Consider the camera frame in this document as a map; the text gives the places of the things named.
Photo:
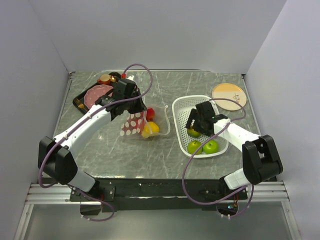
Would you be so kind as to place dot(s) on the yellow green mango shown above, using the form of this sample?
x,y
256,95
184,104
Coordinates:
x,y
192,133

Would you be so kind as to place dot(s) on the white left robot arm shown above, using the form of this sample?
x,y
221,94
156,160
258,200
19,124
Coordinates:
x,y
56,156

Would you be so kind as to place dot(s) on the yellow pear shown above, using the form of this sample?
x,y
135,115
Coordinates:
x,y
151,129

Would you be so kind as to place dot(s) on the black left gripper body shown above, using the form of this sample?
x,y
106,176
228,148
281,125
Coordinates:
x,y
134,106

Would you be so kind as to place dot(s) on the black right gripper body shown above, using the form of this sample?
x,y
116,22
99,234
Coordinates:
x,y
198,125

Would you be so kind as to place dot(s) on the black rectangular tray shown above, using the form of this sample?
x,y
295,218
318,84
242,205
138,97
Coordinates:
x,y
81,95

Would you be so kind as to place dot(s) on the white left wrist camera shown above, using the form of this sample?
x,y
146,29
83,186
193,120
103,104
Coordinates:
x,y
132,77

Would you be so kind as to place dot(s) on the orange cup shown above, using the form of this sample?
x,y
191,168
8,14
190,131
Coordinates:
x,y
104,79

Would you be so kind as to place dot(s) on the white perforated plastic basket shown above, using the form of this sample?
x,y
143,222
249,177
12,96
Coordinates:
x,y
181,109

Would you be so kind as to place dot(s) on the clear polka dot zip bag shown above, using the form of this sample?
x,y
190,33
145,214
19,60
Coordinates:
x,y
129,128

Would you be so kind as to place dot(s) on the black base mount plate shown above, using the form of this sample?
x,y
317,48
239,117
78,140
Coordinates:
x,y
129,194

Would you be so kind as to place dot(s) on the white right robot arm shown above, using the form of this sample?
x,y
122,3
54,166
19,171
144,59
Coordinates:
x,y
260,158

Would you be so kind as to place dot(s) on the green apple right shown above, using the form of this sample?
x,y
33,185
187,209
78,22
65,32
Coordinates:
x,y
211,147

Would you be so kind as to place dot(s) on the green apple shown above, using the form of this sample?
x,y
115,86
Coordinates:
x,y
211,147
194,147

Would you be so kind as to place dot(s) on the yellow cream round plate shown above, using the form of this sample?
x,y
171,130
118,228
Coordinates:
x,y
232,92

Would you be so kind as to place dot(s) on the gold spoon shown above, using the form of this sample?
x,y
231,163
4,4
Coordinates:
x,y
114,79

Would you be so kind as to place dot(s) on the green apple left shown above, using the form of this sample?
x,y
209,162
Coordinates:
x,y
194,147

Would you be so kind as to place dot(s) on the pink polka dot plate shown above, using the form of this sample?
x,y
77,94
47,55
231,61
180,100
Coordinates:
x,y
95,93

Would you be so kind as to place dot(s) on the gold fork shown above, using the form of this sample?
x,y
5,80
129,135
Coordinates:
x,y
79,104

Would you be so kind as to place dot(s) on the red apple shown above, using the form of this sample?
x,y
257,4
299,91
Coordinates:
x,y
150,114
141,124

